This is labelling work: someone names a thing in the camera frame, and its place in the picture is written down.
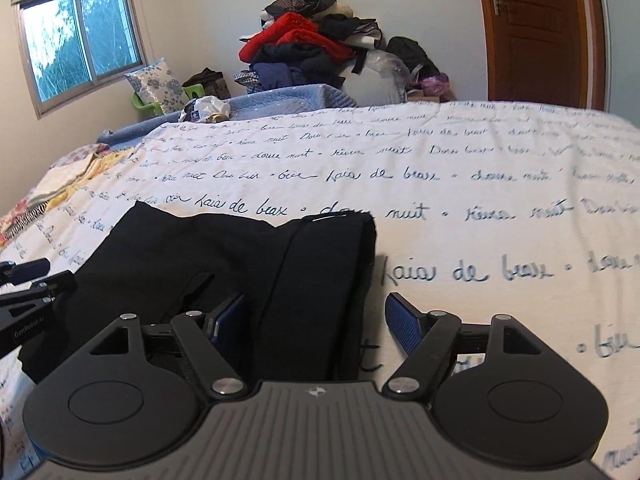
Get purple plastic bag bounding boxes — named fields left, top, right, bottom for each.
left=417, top=74, right=452, bottom=97

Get white crumpled plastic bag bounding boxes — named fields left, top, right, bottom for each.
left=180, top=95, right=232, bottom=124

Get black bag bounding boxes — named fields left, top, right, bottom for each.
left=385, top=36, right=441, bottom=83

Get brown wooden door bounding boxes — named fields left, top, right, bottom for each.
left=472, top=0, right=608, bottom=111

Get sliding glass window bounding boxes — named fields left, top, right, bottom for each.
left=17, top=0, right=149, bottom=121

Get clear plastic bag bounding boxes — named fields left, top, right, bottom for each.
left=362, top=50, right=417, bottom=103

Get green plastic stool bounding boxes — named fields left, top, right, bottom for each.
left=131, top=82, right=206, bottom=114

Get black pants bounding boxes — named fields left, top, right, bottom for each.
left=17, top=202, right=378, bottom=386

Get colourful floral quilt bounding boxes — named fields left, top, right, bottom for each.
left=0, top=142, right=142, bottom=247

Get blue floral pillow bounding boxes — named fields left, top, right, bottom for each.
left=124, top=57, right=189, bottom=114

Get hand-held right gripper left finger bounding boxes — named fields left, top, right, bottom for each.
left=85, top=292, right=248, bottom=397

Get pile of clothes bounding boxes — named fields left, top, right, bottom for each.
left=237, top=0, right=383, bottom=93

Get light blue quilted blanket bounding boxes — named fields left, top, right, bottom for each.
left=97, top=84, right=358, bottom=147

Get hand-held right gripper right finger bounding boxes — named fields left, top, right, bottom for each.
left=384, top=291, right=545, bottom=397

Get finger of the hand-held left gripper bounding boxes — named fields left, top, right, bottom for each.
left=0, top=258, right=52, bottom=284
left=0, top=269, right=79, bottom=312

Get frosted glass sliding wardrobe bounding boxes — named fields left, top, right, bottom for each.
left=595, top=0, right=640, bottom=126

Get brown bag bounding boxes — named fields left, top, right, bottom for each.
left=182, top=67, right=231, bottom=101

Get white script-printed bedspread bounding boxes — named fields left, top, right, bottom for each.
left=0, top=100, right=640, bottom=480

